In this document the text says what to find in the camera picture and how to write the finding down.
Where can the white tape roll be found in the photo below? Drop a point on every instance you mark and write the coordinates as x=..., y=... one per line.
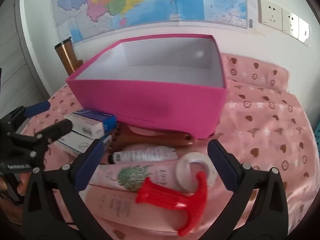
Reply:
x=182, y=172

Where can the blue white medicine box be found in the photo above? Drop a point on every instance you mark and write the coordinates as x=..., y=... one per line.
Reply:
x=77, y=143
x=87, y=123

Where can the person's left hand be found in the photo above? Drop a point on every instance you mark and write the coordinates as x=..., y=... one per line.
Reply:
x=23, y=183

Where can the grey door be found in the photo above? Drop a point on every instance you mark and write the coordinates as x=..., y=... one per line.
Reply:
x=15, y=55

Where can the pink printed blanket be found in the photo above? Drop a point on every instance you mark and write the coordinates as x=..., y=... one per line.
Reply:
x=262, y=130

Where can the colourful wall map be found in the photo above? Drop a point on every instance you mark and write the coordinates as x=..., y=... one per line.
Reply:
x=125, y=0

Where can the white wall socket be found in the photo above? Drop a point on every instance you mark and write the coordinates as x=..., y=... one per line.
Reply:
x=290, y=22
x=270, y=13

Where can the pink tube with green print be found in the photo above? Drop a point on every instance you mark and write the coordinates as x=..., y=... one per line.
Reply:
x=110, y=205

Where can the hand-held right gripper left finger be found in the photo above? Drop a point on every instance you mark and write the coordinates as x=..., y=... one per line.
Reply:
x=90, y=166

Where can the pink cardboard box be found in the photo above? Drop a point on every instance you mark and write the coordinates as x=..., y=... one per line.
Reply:
x=150, y=105

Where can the copper tumbler with black lid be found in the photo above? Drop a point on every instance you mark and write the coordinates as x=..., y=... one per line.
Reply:
x=66, y=57

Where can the blue plastic basket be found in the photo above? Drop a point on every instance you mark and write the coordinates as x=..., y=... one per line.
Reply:
x=317, y=137

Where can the white tube with black cap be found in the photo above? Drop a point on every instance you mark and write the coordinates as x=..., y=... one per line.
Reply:
x=145, y=155

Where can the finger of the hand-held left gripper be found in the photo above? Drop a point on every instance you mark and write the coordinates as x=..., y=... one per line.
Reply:
x=57, y=128
x=37, y=107

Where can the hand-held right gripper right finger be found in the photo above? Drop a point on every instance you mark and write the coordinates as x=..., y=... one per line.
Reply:
x=222, y=166

